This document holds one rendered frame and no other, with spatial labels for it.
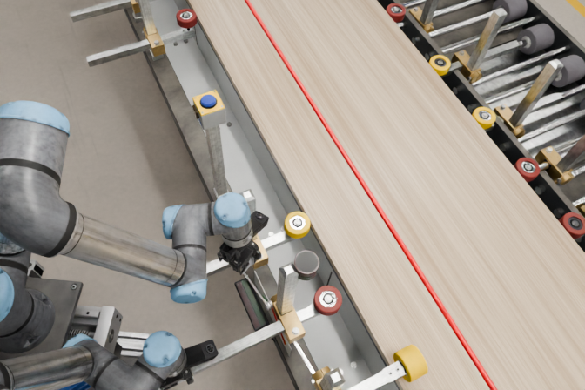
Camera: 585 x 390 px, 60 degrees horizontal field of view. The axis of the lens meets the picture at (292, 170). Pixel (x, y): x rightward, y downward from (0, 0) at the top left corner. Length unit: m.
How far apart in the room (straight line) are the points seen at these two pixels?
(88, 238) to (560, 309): 1.30
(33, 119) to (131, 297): 1.66
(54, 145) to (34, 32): 2.74
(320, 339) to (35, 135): 1.15
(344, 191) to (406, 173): 0.22
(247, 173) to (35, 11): 2.22
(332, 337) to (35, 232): 1.12
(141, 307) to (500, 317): 1.55
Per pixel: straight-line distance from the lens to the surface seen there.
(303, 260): 1.21
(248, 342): 1.48
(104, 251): 0.94
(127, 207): 2.68
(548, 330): 1.65
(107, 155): 2.87
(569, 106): 2.41
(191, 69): 2.31
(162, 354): 1.16
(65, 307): 1.40
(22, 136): 0.90
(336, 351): 1.73
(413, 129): 1.82
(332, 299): 1.48
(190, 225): 1.12
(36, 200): 0.86
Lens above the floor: 2.30
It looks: 58 degrees down
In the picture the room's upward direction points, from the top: 5 degrees clockwise
